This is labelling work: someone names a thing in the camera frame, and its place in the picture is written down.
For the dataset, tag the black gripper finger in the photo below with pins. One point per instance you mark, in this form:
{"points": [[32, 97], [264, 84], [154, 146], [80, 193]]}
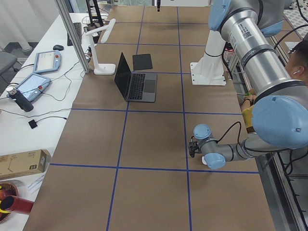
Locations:
{"points": [[158, 4]]}

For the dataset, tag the black mouse pad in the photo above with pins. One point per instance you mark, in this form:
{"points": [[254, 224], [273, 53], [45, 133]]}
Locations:
{"points": [[142, 62]]}

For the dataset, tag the grey laptop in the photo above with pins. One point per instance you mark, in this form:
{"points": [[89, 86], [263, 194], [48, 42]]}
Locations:
{"points": [[135, 87]]}

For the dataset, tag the white computer mouse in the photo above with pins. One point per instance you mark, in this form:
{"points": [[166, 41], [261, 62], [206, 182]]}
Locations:
{"points": [[204, 161]]}

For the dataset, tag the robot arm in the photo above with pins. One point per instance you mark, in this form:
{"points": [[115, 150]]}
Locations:
{"points": [[280, 112]]}

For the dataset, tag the white desk lamp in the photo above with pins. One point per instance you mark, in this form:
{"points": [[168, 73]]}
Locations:
{"points": [[96, 50]]}

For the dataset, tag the black computer mouse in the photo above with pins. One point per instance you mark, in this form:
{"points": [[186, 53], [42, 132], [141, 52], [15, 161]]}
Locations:
{"points": [[58, 47]]}

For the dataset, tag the blue teach pendant far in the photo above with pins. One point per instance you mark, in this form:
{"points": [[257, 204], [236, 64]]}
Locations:
{"points": [[48, 61]]}

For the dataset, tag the blue teach pendant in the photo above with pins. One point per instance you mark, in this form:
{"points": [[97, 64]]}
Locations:
{"points": [[48, 61], [34, 85]]}

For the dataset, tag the blue teach pendant near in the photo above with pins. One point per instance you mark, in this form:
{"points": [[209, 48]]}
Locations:
{"points": [[34, 85]]}

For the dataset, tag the black water bottle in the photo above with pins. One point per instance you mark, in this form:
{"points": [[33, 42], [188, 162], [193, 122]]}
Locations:
{"points": [[19, 98]]}

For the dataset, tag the small black square device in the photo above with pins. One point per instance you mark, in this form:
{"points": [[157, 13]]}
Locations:
{"points": [[32, 123]]}

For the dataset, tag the cardboard box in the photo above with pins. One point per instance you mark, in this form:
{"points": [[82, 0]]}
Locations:
{"points": [[23, 164]]}

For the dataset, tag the red cylinder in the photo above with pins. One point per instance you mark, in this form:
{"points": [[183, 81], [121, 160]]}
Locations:
{"points": [[16, 204]]}

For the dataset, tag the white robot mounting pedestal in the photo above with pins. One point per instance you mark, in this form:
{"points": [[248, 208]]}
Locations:
{"points": [[209, 69]]}

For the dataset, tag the aluminium frame post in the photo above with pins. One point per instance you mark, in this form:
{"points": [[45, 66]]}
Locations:
{"points": [[64, 13]]}

